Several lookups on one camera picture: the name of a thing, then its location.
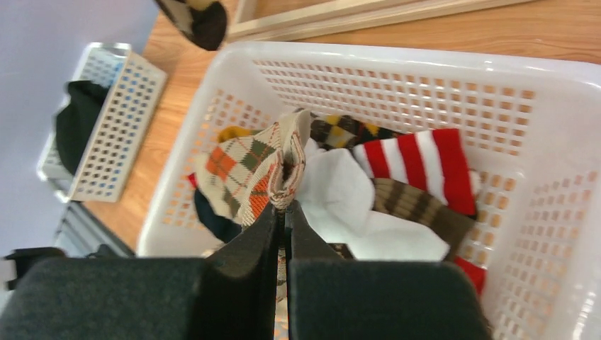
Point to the white left laundry basket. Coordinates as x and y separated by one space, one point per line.
134 87

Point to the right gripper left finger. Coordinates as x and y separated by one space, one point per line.
228 295

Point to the beige orange argyle sock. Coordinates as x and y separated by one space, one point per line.
243 175

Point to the white laundry basket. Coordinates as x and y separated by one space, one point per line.
134 87
530 126

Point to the white centre laundry basket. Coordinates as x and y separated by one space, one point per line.
530 126

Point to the wooden clothes rack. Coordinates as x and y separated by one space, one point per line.
342 16

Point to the brown argyle sock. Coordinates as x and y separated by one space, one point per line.
203 23

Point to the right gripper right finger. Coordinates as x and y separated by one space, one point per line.
334 298

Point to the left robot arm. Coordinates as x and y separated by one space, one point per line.
20 261

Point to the pile of colourful socks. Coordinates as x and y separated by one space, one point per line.
388 219

